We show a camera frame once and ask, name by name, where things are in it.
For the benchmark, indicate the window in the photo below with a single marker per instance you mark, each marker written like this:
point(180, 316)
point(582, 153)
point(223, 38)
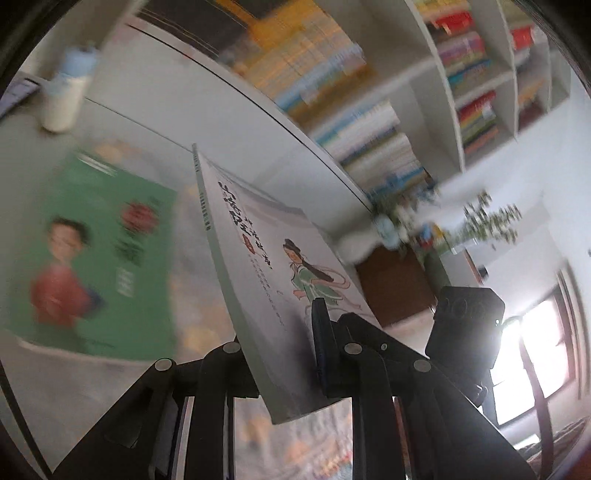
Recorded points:
point(540, 341)

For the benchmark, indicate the brown wooden cabinet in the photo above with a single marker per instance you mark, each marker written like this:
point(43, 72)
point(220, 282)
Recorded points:
point(392, 281)

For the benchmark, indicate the white vase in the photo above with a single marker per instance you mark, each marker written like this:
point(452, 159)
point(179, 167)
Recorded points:
point(358, 244)

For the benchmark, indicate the printed tablecloth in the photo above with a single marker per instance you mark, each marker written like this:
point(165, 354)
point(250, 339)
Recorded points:
point(194, 286)

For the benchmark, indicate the white book green-robed figure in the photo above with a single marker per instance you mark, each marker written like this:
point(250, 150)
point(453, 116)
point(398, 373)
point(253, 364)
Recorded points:
point(268, 258)

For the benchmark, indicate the green leafy plant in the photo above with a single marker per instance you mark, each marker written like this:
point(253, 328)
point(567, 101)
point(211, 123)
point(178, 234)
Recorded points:
point(489, 221)

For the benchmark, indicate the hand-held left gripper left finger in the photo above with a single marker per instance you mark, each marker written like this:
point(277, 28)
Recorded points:
point(240, 369)

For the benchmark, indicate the green cover book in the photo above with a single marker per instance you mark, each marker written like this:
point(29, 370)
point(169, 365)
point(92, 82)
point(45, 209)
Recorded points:
point(92, 258)

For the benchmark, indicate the white bottle blue cap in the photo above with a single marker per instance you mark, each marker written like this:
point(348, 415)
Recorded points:
point(62, 101)

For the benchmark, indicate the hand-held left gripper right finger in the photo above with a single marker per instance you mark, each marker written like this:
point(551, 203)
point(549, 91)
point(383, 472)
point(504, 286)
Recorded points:
point(321, 341)

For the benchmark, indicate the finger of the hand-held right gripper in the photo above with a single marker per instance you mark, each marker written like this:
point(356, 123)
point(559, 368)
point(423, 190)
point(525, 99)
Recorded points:
point(369, 330)

